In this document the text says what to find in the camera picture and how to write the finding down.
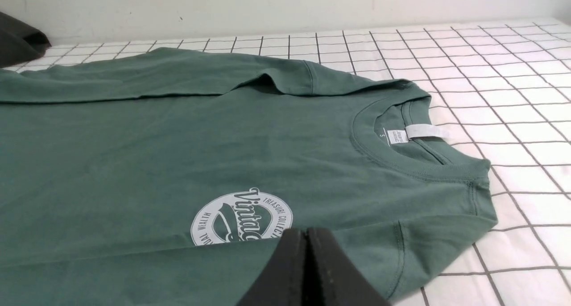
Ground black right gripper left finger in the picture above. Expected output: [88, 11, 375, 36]
[237, 229, 307, 306]

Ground green long-sleeve shirt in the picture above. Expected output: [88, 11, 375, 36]
[1, 48, 498, 306]

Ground dark olive garment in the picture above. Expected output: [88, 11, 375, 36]
[0, 12, 52, 68]

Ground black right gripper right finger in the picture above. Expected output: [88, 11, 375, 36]
[306, 227, 390, 306]

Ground white grid-pattern table cloth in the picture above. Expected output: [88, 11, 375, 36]
[6, 19, 570, 306]

